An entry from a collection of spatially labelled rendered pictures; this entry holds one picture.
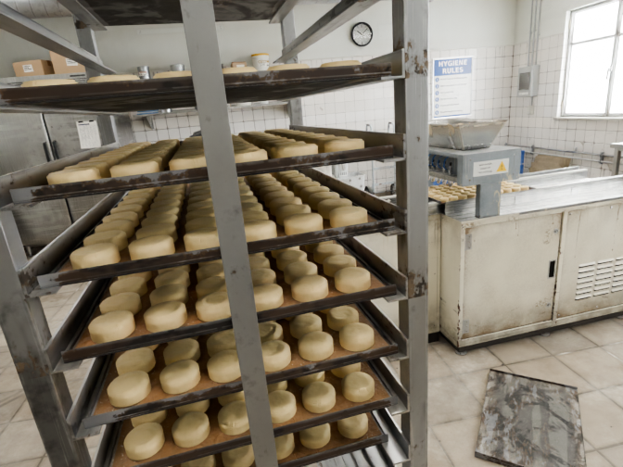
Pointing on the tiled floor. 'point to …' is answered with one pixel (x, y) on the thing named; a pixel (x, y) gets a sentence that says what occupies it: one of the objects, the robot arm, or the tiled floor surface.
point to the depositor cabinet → (531, 269)
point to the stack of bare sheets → (530, 422)
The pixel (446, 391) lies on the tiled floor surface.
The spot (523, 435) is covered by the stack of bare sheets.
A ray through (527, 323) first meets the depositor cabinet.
